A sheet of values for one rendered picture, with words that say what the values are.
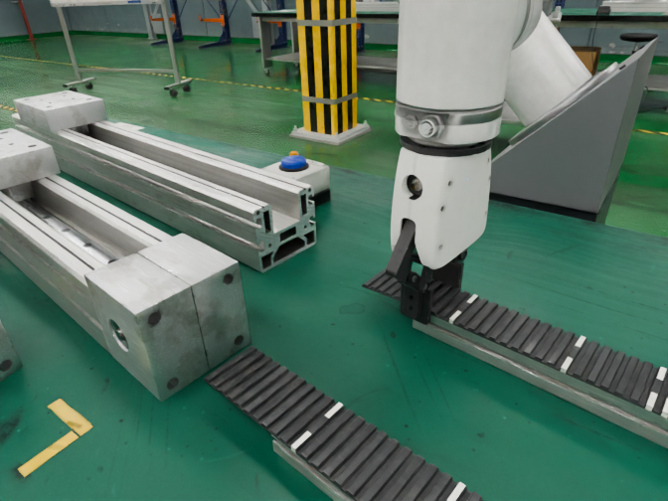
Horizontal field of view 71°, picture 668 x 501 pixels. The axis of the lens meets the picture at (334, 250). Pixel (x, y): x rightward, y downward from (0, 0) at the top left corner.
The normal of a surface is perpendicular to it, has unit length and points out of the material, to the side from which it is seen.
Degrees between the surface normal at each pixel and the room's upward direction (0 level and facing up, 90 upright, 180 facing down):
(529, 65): 79
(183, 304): 90
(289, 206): 90
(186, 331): 90
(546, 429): 0
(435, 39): 90
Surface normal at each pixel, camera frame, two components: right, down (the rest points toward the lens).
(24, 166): 0.75, 0.31
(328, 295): -0.04, -0.87
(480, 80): 0.27, 0.48
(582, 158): -0.58, 0.42
